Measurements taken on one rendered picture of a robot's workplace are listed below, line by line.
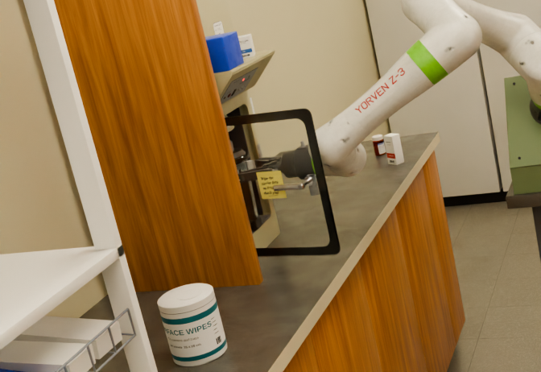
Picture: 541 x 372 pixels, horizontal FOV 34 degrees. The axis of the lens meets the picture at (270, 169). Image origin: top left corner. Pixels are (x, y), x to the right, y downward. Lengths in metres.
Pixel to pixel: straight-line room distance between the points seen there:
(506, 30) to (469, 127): 2.86
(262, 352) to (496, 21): 1.15
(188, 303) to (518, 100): 1.31
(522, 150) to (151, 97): 1.10
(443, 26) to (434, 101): 3.18
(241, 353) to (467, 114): 3.59
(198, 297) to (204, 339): 0.09
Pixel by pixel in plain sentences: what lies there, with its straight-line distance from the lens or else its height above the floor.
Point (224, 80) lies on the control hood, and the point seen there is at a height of 1.49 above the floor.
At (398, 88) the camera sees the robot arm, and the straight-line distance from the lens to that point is 2.25.
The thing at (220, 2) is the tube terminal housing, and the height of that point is 1.67.
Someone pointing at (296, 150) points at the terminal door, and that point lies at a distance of 2.26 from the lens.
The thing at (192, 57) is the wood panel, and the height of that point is 1.57.
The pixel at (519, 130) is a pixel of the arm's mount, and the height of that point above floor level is 1.11.
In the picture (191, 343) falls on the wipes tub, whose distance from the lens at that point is 1.99.
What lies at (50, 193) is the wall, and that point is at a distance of 2.49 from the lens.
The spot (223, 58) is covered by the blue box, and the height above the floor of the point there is 1.54.
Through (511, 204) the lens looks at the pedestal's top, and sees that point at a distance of 2.70.
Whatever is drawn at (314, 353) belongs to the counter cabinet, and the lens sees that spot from 2.24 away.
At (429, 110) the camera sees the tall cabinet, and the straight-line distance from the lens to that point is 5.44.
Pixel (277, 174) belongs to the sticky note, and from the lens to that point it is 2.31.
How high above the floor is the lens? 1.79
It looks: 14 degrees down
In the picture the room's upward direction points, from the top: 13 degrees counter-clockwise
